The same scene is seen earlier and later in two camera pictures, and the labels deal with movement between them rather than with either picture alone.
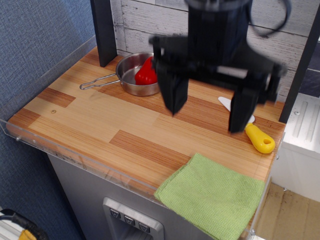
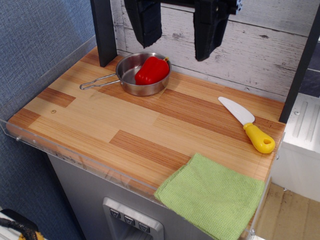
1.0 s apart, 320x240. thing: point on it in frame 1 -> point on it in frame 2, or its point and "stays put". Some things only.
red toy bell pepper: x=147 y=75 stays put
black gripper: x=217 y=41 -> x=210 y=18
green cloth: x=222 y=202 stays put
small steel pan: x=126 y=68 stays put
